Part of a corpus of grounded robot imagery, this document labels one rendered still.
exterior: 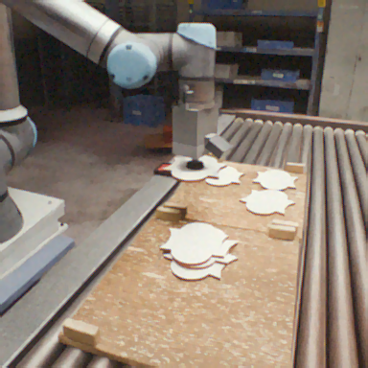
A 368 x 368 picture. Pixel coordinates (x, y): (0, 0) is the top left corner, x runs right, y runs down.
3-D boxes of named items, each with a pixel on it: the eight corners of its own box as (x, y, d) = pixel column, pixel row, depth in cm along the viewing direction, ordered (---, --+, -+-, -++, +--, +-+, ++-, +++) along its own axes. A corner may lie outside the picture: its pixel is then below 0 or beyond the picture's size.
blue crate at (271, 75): (260, 80, 509) (261, 68, 503) (267, 77, 540) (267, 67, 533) (294, 83, 487) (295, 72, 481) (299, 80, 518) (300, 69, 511)
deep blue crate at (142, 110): (122, 124, 527) (121, 99, 512) (138, 117, 561) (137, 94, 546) (151, 127, 506) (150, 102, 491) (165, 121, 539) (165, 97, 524)
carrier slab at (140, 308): (57, 342, 54) (57, 334, 53) (154, 219, 89) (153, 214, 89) (286, 411, 44) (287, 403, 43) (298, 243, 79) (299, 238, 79)
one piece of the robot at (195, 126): (219, 96, 66) (216, 176, 73) (241, 90, 73) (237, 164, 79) (168, 89, 72) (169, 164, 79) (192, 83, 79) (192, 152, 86)
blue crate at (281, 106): (249, 114, 524) (250, 100, 515) (251, 108, 561) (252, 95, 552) (292, 117, 511) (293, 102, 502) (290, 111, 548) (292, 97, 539)
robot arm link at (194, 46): (175, 23, 73) (217, 24, 72) (175, 76, 77) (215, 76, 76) (172, 23, 66) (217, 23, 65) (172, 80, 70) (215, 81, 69)
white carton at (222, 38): (212, 46, 521) (213, 31, 512) (221, 45, 543) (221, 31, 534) (234, 47, 503) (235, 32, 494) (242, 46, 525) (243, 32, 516)
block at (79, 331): (62, 336, 53) (59, 324, 52) (69, 328, 55) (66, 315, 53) (96, 348, 51) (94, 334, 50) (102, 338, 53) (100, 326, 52)
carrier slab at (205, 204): (157, 218, 90) (157, 213, 90) (204, 163, 125) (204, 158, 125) (300, 243, 79) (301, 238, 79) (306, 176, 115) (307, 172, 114)
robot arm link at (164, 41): (110, 36, 64) (170, 35, 63) (125, 32, 74) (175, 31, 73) (113, 79, 68) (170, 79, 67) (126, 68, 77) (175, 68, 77)
